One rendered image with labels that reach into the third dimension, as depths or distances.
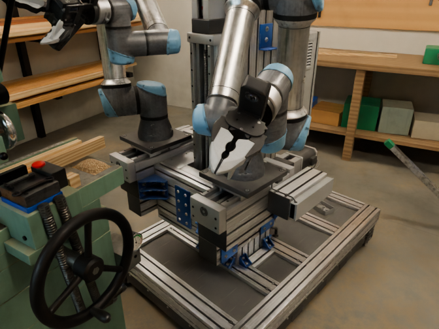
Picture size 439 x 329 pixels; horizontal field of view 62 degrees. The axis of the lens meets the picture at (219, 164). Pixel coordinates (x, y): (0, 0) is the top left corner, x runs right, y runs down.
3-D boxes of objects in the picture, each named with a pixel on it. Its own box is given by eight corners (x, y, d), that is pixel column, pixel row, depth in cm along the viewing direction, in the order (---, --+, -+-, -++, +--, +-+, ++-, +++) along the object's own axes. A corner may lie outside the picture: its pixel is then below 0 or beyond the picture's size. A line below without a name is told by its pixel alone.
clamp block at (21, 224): (34, 252, 82) (25, 219, 78) (-1, 232, 88) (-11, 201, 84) (87, 219, 93) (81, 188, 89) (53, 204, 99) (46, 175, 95)
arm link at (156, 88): (170, 115, 151) (168, 83, 145) (138, 119, 147) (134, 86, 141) (164, 108, 161) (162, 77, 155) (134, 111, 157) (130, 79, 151)
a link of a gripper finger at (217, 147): (208, 191, 59) (229, 157, 65) (217, 167, 55) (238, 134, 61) (191, 183, 59) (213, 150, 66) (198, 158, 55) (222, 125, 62)
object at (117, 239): (125, 275, 121) (123, 256, 118) (99, 262, 127) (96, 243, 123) (142, 260, 128) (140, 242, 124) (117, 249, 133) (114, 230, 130)
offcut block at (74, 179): (71, 190, 100) (69, 179, 99) (63, 187, 102) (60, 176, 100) (81, 185, 103) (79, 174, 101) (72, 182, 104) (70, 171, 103)
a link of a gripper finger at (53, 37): (44, 26, 81) (57, 7, 87) (38, 46, 84) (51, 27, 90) (58, 33, 82) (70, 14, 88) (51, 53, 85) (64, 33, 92)
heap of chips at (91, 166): (94, 175, 108) (93, 170, 107) (72, 167, 113) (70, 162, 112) (112, 166, 113) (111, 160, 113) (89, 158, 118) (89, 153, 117)
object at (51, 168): (28, 214, 79) (21, 192, 77) (-1, 200, 84) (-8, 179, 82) (77, 188, 89) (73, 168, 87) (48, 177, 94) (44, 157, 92)
